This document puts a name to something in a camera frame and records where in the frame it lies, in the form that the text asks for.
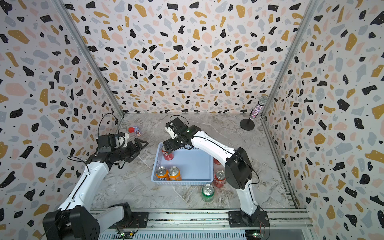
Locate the small red toy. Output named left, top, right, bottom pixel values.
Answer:
left=128, top=126, right=142, bottom=137

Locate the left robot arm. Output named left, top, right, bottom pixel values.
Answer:
left=43, top=133, right=149, bottom=240

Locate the orange soda can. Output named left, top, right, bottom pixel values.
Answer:
left=169, top=166, right=182, bottom=181
left=155, top=166, right=170, bottom=181

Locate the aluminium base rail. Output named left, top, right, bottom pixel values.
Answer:
left=99, top=209, right=318, bottom=240

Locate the glitter microphone on stand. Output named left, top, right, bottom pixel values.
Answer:
left=240, top=96, right=268, bottom=131

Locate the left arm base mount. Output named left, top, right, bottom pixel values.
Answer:
left=110, top=212, right=149, bottom=229

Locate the light blue plastic basket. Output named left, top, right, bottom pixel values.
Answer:
left=151, top=143, right=214, bottom=186

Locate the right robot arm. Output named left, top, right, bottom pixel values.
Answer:
left=163, top=116, right=261, bottom=227

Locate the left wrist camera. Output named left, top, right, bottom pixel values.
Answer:
left=97, top=133, right=129, bottom=153

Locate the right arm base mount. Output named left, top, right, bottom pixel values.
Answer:
left=228, top=209, right=270, bottom=228

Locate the green soda can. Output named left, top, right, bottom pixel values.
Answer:
left=202, top=184, right=215, bottom=203

